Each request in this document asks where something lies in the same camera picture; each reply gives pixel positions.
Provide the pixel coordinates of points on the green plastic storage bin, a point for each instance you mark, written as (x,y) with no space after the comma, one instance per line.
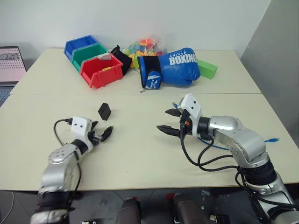
(87,52)

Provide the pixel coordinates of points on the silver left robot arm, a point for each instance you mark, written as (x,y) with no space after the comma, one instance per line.
(58,172)

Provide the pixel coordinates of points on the dark rounded shape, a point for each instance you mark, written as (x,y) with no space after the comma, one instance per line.
(187,210)
(130,211)

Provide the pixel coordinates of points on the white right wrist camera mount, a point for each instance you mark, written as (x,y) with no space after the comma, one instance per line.
(192,105)

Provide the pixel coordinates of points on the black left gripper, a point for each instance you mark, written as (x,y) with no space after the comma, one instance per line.
(94,139)

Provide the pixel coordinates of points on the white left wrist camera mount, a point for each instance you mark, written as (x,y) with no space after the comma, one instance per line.
(80,127)

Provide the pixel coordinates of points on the black fabric pouch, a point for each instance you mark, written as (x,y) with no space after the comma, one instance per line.
(123,60)

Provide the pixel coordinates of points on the small yellow clip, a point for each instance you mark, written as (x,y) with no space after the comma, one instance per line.
(107,68)

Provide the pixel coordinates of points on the blue boxing glove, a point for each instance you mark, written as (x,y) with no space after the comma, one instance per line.
(180,70)

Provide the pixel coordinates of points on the green rectangular block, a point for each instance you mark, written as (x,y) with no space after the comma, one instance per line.
(208,67)

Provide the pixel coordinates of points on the blue plastic storage bin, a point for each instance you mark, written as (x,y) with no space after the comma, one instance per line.
(72,50)

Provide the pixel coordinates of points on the red plastic storage bin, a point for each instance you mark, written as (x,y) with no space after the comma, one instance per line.
(106,75)

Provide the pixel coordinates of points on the small black box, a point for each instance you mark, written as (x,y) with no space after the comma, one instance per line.
(105,111)

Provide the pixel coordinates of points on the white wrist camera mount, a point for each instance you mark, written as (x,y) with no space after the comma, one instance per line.
(192,105)
(80,127)

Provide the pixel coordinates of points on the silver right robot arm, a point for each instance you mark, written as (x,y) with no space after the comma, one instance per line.
(243,140)

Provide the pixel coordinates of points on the grey transparent card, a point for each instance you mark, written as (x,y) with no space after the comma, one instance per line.
(106,57)

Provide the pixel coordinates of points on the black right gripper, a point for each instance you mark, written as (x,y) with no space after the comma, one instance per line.
(190,127)

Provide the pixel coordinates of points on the open laptop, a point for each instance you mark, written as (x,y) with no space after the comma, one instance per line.
(9,63)

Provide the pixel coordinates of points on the bag of colourful blocks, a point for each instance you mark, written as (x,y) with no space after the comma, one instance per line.
(147,46)

